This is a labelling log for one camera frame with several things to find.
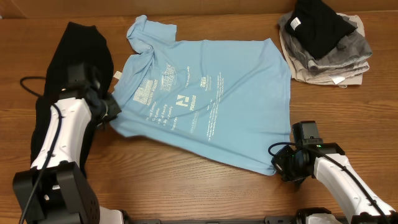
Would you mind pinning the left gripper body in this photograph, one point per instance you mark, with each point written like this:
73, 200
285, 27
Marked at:
107, 111

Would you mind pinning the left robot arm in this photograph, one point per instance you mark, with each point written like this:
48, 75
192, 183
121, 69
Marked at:
54, 189

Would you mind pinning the beige folded garment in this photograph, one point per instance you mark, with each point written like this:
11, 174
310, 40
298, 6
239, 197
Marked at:
353, 76

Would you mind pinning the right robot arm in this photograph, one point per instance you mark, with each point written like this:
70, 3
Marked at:
331, 167

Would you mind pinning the light blue printed t-shirt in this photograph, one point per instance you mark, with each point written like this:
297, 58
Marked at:
224, 100

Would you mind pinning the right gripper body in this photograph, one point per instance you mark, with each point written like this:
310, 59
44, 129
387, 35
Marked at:
286, 163

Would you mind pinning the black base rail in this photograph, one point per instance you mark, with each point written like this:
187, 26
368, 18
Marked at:
265, 220

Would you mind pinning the black t-shirt on left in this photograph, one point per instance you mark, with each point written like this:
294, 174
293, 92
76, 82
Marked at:
79, 45

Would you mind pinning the grey folded garment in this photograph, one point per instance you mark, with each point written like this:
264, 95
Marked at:
352, 50

